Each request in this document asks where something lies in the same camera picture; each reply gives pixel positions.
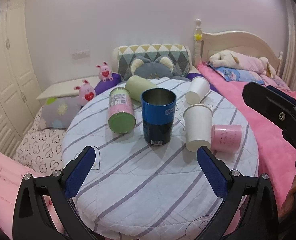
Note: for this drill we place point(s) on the light green cup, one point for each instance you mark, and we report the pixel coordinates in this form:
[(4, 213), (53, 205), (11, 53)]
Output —
[(136, 85)]

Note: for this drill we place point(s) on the pink blanket on bed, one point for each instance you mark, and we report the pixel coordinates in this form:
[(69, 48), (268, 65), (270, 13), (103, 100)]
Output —
[(276, 156)]

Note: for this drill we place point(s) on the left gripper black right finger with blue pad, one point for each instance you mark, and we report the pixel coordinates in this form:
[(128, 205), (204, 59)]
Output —
[(260, 218)]

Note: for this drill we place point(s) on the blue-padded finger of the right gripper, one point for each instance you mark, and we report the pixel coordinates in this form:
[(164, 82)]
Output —
[(280, 98)]

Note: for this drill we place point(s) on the heart pattern white pillow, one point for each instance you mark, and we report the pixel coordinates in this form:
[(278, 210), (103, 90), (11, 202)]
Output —
[(41, 150)]

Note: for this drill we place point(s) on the small pink cup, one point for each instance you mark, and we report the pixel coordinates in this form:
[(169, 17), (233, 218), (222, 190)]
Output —
[(226, 138)]

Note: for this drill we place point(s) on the round striped white cushion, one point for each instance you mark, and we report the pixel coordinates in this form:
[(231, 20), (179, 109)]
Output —
[(135, 190)]

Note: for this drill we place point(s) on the white paper cup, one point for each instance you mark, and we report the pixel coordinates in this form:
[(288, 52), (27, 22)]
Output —
[(198, 125), (197, 91)]

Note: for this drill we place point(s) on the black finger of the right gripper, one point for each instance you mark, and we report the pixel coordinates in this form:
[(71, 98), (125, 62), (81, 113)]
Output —
[(254, 96)]

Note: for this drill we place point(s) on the grey cat plush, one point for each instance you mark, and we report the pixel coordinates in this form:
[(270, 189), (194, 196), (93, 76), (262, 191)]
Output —
[(162, 67)]

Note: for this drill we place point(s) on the near pink pig toy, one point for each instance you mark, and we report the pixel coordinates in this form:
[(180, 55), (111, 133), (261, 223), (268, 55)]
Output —
[(86, 93)]

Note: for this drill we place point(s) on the pink floral quilt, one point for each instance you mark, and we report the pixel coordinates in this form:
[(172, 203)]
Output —
[(11, 175)]

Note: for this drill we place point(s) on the white pink plush dog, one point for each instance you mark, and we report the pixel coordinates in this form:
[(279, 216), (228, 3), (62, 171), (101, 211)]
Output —
[(231, 59)]

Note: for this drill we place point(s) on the far pink pig toy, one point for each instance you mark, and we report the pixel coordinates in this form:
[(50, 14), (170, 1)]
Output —
[(105, 72)]

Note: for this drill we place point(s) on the wall socket panel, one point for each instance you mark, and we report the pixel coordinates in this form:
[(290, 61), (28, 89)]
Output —
[(80, 55)]

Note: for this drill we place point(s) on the pink green-lidded cup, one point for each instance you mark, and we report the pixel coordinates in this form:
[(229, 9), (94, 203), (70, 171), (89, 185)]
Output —
[(121, 117)]

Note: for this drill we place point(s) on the far white paper cup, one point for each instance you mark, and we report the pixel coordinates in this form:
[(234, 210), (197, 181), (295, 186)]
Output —
[(197, 91)]

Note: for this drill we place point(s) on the pink pig toy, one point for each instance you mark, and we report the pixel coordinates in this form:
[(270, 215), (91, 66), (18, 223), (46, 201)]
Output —
[(86, 93), (105, 72)]

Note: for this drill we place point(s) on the triangle pattern pillow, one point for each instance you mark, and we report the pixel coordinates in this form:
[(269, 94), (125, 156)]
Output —
[(124, 55)]

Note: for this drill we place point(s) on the purple cushion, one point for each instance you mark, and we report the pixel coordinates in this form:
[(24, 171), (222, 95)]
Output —
[(103, 86)]

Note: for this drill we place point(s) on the cream bed headboard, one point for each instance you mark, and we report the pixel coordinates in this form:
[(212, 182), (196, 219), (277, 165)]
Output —
[(238, 41)]

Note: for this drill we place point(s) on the near white paper cup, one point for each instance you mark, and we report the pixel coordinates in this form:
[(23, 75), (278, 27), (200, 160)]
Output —
[(198, 125)]

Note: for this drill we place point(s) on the grey flower pillow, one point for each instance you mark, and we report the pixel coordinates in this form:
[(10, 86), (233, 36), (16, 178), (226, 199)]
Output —
[(58, 113)]

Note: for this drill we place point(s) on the white bedside table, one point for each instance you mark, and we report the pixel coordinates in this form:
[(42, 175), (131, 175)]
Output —
[(66, 88)]

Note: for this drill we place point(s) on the blue black metal cup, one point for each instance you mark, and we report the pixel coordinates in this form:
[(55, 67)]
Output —
[(158, 111)]

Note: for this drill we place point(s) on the cream wardrobe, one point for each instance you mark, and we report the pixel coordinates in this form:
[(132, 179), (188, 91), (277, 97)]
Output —
[(19, 87)]

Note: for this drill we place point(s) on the yellow star clip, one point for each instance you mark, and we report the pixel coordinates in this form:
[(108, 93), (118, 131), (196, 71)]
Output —
[(198, 37)]

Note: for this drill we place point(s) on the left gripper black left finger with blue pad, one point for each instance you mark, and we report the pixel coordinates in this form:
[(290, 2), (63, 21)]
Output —
[(31, 218)]

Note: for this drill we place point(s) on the blue cartoon pillow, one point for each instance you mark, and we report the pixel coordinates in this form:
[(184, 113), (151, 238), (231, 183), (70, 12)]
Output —
[(239, 75)]

